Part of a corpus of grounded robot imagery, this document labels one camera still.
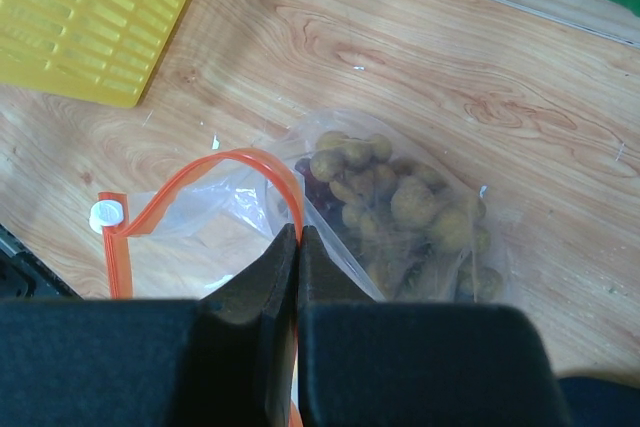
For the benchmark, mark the clear zip top bag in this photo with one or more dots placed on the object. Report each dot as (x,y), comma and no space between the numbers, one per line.
(220,213)

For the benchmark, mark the longan fruit bunch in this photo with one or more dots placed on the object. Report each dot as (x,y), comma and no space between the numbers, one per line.
(415,235)

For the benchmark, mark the dark navy cloth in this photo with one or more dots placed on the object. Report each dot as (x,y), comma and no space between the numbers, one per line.
(601,403)

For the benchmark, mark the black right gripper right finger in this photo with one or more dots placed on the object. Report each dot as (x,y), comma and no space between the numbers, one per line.
(365,363)

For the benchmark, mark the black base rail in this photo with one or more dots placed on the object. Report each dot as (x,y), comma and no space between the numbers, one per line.
(23,275)

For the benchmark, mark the yellow plastic basket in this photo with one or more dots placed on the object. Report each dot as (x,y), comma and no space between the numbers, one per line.
(102,51)

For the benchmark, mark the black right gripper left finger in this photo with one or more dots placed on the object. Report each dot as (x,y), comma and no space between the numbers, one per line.
(224,360)

